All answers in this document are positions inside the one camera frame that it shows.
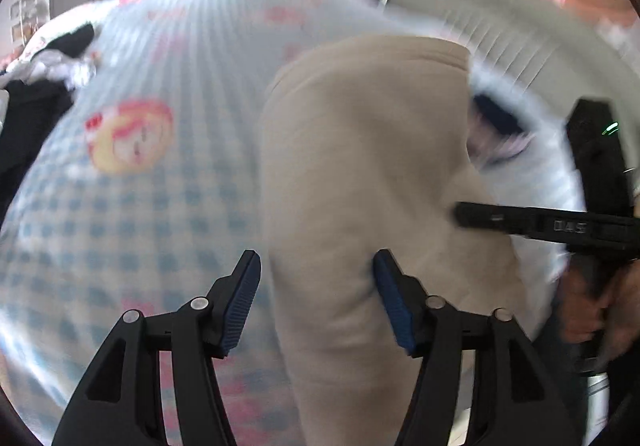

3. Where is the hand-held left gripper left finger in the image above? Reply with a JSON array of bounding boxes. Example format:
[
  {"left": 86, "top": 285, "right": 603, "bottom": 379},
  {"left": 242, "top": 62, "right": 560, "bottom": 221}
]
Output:
[{"left": 52, "top": 249, "right": 262, "bottom": 446}]

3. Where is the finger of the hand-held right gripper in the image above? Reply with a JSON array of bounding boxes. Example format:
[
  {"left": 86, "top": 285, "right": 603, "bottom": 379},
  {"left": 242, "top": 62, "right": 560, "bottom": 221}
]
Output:
[{"left": 452, "top": 201, "right": 538, "bottom": 238}]

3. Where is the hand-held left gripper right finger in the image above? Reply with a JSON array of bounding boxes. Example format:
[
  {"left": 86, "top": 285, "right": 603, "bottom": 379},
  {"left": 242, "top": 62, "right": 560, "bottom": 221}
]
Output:
[{"left": 372, "top": 249, "right": 583, "bottom": 446}]

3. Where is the beige garment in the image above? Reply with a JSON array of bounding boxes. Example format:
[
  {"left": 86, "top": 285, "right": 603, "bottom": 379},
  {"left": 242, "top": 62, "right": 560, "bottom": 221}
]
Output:
[{"left": 257, "top": 34, "right": 533, "bottom": 446}]

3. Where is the person's right hand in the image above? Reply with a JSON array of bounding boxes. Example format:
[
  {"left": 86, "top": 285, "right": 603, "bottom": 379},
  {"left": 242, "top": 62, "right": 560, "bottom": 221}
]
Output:
[{"left": 557, "top": 259, "right": 640, "bottom": 372}]

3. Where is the pale pink garment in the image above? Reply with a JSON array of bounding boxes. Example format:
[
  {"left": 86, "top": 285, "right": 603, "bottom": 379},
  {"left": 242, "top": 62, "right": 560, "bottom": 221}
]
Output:
[{"left": 467, "top": 126, "right": 538, "bottom": 168}]

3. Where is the navy garment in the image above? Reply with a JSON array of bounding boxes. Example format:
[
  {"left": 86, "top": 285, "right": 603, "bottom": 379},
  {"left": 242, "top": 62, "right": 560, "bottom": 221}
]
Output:
[{"left": 470, "top": 94, "right": 536, "bottom": 137}]

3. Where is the blue checked printed blanket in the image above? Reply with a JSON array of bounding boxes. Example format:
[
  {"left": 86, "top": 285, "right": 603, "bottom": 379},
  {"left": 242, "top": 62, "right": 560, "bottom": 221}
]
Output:
[{"left": 0, "top": 0, "right": 591, "bottom": 446}]

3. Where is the grey ribbed sofa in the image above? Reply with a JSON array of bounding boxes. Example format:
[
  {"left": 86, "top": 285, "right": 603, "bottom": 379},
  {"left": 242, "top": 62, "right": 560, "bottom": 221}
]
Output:
[{"left": 390, "top": 0, "right": 640, "bottom": 167}]

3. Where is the large black cloth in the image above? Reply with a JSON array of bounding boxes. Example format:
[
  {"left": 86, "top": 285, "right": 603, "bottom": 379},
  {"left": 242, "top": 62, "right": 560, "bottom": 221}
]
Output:
[{"left": 0, "top": 76, "right": 76, "bottom": 222}]

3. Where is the white cloth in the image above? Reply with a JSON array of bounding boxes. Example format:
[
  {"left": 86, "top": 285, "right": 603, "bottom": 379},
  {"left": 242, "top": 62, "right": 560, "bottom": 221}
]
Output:
[{"left": 15, "top": 49, "right": 101, "bottom": 90}]

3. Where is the small black cloth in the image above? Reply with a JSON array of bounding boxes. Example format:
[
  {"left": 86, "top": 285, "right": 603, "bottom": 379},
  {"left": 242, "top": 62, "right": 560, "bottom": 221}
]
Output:
[{"left": 47, "top": 24, "right": 96, "bottom": 58}]

